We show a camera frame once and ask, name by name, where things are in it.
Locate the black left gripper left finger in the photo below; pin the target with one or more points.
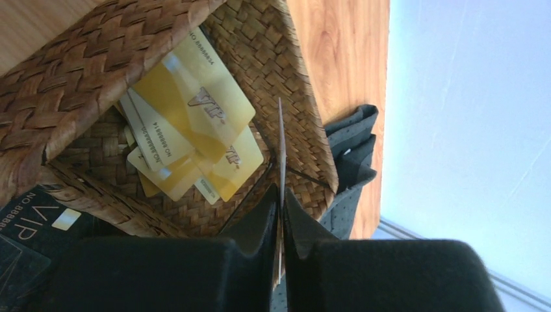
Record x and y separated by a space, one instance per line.
230 272

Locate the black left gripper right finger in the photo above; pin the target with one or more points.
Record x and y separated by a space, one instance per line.
425 275

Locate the gold VIP card lower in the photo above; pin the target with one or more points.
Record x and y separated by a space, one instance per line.
222 178

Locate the dark grey dotted cloth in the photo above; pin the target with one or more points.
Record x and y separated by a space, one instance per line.
344 172

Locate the woven wicker basket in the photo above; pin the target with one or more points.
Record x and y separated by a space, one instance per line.
65 66

